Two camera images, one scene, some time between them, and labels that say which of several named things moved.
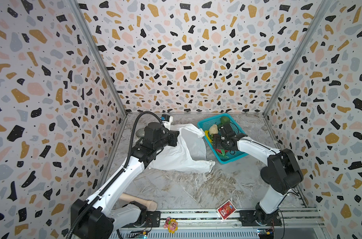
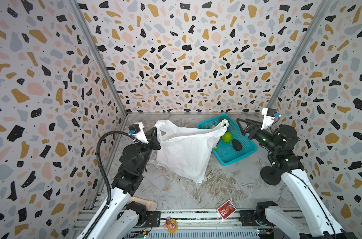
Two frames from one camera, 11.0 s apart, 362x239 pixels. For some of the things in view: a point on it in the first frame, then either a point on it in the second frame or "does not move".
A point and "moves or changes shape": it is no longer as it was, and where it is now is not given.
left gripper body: (173, 137) to (152, 139)
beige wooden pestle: (150, 205) does not move
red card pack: (226, 209) does not move
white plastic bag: (190, 155) moves or changes shape
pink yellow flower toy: (171, 224) does not move
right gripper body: (222, 140) to (249, 129)
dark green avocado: (225, 119) moves or changes shape
